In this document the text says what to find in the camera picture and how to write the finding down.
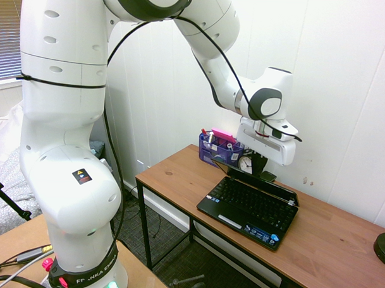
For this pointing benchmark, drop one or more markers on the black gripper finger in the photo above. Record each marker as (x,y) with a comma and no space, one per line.
(264,165)
(255,165)

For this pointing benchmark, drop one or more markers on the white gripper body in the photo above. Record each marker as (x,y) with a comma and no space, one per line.
(268,149)

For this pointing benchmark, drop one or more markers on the black netbook laptop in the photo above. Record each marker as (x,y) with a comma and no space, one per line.
(253,206)

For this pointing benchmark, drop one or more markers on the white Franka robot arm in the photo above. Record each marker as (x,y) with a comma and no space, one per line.
(70,190)

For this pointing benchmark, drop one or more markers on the small white clock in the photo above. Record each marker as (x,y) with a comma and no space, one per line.
(245,165)

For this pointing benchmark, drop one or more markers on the black phone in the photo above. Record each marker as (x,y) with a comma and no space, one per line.
(269,176)

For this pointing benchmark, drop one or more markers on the white capped tube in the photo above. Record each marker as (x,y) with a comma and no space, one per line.
(230,146)

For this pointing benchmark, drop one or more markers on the pink sticky note pad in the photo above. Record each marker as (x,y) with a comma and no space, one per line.
(222,134)

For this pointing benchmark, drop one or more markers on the purple desk organizer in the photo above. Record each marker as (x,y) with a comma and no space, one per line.
(208,155)

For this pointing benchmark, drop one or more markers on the silver marker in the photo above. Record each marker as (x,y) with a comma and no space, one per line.
(209,139)

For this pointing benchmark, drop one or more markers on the red capped pen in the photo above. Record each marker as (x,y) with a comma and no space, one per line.
(204,131)

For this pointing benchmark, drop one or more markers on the black screw clamp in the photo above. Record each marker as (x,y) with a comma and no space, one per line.
(187,284)

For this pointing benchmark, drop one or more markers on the black round lamp base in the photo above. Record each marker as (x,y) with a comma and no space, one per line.
(383,248)

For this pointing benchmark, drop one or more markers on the teal cushion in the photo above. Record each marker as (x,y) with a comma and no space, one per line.
(97,148)

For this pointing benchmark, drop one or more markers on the grey headboard panel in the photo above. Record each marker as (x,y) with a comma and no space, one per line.
(98,132)

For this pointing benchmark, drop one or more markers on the red clamp knob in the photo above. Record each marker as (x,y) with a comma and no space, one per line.
(47,264)
(62,282)

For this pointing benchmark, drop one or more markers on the white pillow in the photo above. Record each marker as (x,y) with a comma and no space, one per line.
(9,134)

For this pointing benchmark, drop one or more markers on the black tripod stand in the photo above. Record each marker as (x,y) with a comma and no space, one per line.
(10,202)

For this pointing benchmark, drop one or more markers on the light wooden robot table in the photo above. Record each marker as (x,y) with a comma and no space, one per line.
(15,235)

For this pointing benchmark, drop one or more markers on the white patterned bed cover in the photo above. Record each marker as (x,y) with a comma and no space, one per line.
(7,204)

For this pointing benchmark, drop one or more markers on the wooden window blinds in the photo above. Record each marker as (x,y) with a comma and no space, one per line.
(6,33)

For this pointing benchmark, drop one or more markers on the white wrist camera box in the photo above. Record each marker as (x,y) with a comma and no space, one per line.
(286,130)

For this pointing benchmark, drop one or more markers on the wooden desk black frame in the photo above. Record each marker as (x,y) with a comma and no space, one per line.
(318,249)

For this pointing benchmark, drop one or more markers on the white wall outlet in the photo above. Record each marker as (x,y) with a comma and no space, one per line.
(142,166)

